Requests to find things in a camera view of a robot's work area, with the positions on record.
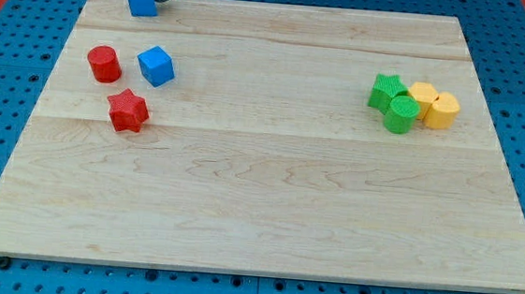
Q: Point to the yellow heart block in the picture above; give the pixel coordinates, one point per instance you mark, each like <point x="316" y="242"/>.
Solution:
<point x="442" y="112"/>

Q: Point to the green cylinder block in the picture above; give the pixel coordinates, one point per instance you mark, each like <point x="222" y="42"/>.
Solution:
<point x="401" y="114"/>

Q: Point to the blue triangular prism block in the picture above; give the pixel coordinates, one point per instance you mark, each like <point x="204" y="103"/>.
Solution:
<point x="144" y="8"/>

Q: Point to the green star block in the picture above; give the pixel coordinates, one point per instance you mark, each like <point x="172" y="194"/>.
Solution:
<point x="384" y="90"/>

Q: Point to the light wooden board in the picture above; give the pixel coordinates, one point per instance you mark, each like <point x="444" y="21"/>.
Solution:
<point x="261" y="157"/>

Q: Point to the blue cube block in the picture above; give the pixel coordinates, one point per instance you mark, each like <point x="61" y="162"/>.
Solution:
<point x="156" y="66"/>

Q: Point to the yellow hexagon block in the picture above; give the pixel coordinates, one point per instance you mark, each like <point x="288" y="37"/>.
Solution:
<point x="424" y="94"/>

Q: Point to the red cylinder block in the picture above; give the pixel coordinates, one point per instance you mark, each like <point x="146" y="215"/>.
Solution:
<point x="104" y="64"/>

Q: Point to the red star block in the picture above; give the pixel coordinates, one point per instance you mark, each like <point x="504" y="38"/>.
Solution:
<point x="127" y="111"/>

